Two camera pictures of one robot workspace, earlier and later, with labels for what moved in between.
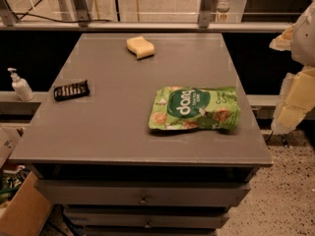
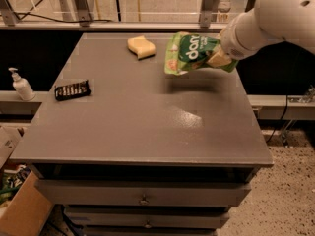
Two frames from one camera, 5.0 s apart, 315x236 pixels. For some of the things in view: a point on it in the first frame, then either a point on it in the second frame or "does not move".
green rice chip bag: [195, 108] to [186, 51]
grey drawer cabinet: [144, 135] does not move
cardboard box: [27, 212] does not move
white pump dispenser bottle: [21, 86] does not move
